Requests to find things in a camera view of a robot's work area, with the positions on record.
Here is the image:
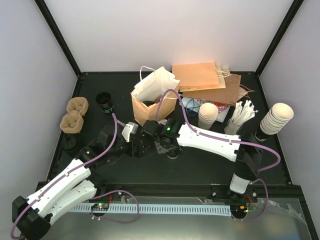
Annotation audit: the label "orange paper bag stack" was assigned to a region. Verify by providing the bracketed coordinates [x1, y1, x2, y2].
[172, 62, 231, 93]

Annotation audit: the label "black cup lid stack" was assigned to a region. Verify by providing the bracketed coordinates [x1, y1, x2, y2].
[61, 135, 80, 153]

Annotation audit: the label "brown kraft paper bag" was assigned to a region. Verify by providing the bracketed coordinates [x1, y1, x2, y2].
[182, 74, 242, 106]

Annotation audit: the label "pulp cup carrier stack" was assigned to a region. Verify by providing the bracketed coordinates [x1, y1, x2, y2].
[59, 97, 89, 134]

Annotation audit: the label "tall white cup stack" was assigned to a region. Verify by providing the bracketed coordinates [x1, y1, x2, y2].
[255, 102, 294, 142]

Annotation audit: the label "white paper cup stack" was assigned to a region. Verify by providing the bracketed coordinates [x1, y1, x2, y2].
[198, 103, 219, 130]

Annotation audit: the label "black paper cup stack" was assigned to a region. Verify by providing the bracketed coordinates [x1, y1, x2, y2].
[95, 92, 114, 114]

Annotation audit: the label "checkered paper bag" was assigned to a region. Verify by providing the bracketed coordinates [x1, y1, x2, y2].
[198, 99, 230, 123]

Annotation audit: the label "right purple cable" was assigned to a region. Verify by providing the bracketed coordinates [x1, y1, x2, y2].
[154, 88, 281, 222]

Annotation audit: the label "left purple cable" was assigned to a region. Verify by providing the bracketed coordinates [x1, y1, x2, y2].
[10, 112, 127, 238]

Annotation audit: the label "light blue paper bag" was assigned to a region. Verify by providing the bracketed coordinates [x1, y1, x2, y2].
[179, 97, 201, 117]

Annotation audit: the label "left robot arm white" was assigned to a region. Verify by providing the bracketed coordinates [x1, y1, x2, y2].
[12, 122, 155, 240]

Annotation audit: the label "orange paper bag white handles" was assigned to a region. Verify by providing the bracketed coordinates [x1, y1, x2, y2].
[131, 66, 180, 126]

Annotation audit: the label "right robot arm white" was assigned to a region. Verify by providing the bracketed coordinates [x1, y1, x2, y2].
[141, 118, 263, 202]

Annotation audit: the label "blue slotted cable duct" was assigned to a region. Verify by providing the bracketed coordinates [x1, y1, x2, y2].
[70, 203, 231, 217]

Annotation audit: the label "purple cable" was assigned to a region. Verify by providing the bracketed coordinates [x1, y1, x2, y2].
[154, 88, 281, 222]
[10, 112, 127, 238]

